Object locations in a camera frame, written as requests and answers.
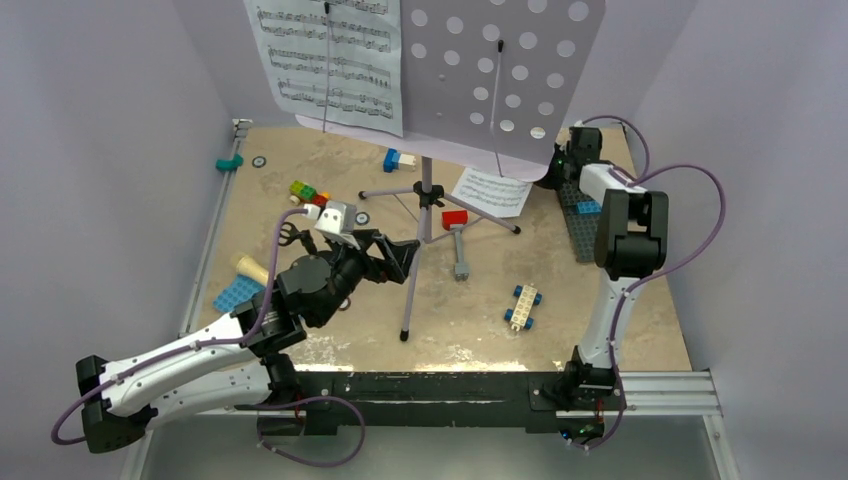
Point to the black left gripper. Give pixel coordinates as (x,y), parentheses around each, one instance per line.
(400,253)

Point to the sheet music page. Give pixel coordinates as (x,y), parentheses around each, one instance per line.
(498,196)

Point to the beige toy microphone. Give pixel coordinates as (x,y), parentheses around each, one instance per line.
(247,266)

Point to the sheet music pages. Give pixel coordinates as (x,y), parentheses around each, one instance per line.
(335,61)

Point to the lilac music stand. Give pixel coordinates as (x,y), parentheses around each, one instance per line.
(487,84)

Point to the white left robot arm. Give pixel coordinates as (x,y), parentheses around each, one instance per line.
(238,359)

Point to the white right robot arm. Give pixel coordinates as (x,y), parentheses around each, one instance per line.
(630,245)

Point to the poker chip centre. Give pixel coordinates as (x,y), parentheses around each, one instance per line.
(362,218)

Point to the red and grey brick hammer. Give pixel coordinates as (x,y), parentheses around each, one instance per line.
(454,222)

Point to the colourful brick toy car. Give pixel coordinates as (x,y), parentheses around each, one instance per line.
(301,193)

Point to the white brick wheeled chassis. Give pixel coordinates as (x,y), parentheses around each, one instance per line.
(519,317)

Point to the dark grey brick baseplate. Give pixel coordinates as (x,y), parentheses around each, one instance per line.
(582,229)

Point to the blue brick on baseplate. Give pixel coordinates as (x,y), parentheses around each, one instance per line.
(588,208)

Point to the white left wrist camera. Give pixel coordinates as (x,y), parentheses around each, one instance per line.
(335,221)

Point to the black front base frame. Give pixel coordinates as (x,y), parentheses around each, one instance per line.
(322,402)

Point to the teal clamp on rail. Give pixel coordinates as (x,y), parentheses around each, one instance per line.
(230,164)

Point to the aluminium left side rail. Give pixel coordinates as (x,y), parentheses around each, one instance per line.
(137,453)

